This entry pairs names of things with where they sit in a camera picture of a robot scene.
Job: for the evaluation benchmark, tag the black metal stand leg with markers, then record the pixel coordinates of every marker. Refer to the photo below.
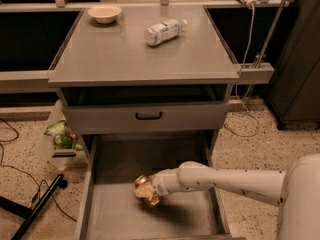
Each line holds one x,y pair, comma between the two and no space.
30,214

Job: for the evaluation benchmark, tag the clear plastic water bottle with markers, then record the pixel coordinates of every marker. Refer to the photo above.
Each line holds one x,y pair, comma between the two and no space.
164,31

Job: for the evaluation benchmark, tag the crushed orange soda can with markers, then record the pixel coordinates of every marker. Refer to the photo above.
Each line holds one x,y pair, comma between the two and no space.
145,180

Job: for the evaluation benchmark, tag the slanted metal rod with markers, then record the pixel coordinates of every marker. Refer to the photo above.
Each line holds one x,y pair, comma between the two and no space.
259,57

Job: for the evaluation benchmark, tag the white ceramic bowl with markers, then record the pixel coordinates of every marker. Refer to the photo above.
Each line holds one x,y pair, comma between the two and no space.
104,14

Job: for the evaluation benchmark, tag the grey drawer cabinet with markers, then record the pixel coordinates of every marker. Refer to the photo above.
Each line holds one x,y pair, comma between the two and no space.
144,94

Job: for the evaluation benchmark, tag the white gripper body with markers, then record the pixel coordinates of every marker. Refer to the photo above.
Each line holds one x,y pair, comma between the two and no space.
162,185

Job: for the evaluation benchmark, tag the dark cabinet at right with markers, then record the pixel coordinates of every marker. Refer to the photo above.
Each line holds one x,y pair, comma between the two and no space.
294,91

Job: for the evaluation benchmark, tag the grey metal rail frame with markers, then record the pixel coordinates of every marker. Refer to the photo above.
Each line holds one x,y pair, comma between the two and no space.
25,77

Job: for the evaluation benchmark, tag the green snack bag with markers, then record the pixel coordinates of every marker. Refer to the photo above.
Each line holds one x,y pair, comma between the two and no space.
62,136

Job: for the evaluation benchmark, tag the open grey middle drawer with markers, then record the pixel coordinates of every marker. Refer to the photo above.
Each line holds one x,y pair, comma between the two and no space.
110,210

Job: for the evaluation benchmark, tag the clear plastic bin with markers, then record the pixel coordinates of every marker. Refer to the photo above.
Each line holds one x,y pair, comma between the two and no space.
61,158

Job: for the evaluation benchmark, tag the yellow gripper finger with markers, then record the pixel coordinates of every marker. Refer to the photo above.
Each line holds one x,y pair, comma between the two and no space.
144,191

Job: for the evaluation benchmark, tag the black drawer handle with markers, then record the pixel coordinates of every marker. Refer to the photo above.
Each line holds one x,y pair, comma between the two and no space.
144,116

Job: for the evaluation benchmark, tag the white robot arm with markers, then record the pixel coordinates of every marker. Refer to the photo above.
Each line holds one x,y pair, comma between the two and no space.
296,191

